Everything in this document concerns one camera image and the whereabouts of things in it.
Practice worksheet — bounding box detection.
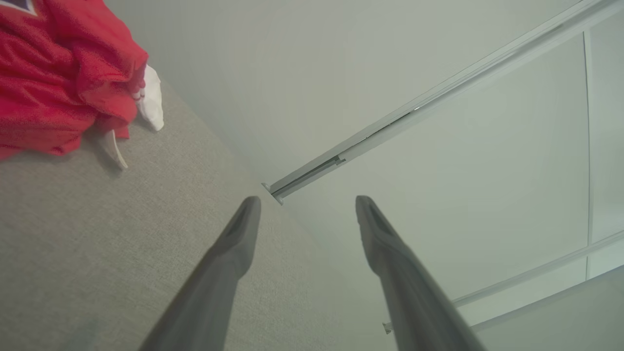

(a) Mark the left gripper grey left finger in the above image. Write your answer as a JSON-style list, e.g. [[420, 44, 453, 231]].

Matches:
[[139, 196, 261, 351]]

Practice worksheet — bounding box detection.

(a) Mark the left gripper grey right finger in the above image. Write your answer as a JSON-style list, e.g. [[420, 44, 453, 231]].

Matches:
[[355, 195, 488, 351]]

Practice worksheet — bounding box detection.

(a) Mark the red jersey white striped trim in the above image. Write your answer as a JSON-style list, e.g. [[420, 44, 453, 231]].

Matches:
[[0, 0, 165, 170]]

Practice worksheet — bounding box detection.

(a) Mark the grey metal partition post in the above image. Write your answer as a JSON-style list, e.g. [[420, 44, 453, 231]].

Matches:
[[262, 0, 624, 205]]

